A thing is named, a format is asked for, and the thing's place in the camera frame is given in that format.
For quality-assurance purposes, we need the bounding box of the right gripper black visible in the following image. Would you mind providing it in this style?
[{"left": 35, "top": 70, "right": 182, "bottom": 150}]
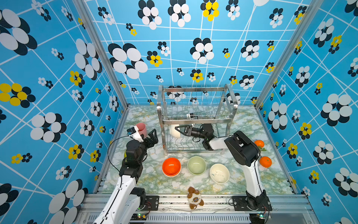
[{"left": 176, "top": 126, "right": 208, "bottom": 141}]

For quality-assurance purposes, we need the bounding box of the cream bowl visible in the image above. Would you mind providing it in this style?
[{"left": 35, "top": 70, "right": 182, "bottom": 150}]
[
  {"left": 169, "top": 124, "right": 180, "bottom": 138},
  {"left": 209, "top": 163, "right": 230, "bottom": 184}
]

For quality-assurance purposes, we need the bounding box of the light green bowl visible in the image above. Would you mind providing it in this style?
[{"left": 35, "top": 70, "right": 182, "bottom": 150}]
[{"left": 187, "top": 156, "right": 207, "bottom": 175}]

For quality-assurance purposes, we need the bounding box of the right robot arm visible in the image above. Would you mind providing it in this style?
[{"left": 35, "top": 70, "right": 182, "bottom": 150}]
[{"left": 175, "top": 124, "right": 268, "bottom": 210}]

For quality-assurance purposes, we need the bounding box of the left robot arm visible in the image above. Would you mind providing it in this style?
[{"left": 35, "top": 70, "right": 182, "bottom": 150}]
[{"left": 94, "top": 126, "right": 158, "bottom": 224}]

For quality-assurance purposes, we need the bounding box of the steel two-tier dish rack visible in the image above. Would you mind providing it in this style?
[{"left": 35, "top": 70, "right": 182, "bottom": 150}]
[{"left": 157, "top": 85, "right": 241, "bottom": 155}]

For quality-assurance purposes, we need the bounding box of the pink cup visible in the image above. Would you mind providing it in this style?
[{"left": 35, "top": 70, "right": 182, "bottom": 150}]
[{"left": 136, "top": 123, "right": 147, "bottom": 137}]

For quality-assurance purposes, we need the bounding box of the orange bowl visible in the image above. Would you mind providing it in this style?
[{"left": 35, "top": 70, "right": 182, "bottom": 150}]
[{"left": 162, "top": 157, "right": 181, "bottom": 177}]

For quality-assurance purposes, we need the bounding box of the brown white plush toy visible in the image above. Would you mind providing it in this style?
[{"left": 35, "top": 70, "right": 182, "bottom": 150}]
[{"left": 187, "top": 187, "right": 204, "bottom": 210}]

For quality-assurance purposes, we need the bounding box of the mandarin orange far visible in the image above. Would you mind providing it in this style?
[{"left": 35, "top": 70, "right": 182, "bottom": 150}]
[{"left": 254, "top": 140, "right": 265, "bottom": 148}]

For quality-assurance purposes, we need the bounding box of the mandarin orange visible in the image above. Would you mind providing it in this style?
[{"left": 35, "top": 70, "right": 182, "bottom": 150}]
[
  {"left": 259, "top": 156, "right": 272, "bottom": 168},
  {"left": 254, "top": 140, "right": 265, "bottom": 148}
]

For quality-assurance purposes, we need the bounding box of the mandarin orange near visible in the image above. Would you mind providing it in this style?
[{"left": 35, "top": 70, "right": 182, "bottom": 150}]
[{"left": 259, "top": 156, "right": 272, "bottom": 168}]

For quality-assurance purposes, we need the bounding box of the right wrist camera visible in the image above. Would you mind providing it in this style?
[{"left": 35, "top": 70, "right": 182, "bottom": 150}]
[{"left": 187, "top": 113, "right": 199, "bottom": 120}]

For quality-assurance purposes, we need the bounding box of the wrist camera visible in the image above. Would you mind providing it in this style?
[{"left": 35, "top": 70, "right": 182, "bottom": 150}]
[
  {"left": 187, "top": 113, "right": 199, "bottom": 120},
  {"left": 127, "top": 126, "right": 144, "bottom": 142}
]

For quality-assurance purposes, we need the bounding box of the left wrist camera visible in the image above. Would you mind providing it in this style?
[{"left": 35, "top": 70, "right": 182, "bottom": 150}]
[{"left": 127, "top": 126, "right": 144, "bottom": 142}]

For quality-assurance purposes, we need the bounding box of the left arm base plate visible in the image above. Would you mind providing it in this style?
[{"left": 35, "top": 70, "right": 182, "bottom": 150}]
[{"left": 136, "top": 195, "right": 159, "bottom": 212}]

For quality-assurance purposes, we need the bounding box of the aluminium front rail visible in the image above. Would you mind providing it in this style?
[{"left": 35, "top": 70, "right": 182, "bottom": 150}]
[{"left": 75, "top": 193, "right": 319, "bottom": 224}]

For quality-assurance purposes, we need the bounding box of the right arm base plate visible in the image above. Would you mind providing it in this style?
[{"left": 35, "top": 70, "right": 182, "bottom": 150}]
[{"left": 232, "top": 196, "right": 272, "bottom": 212}]

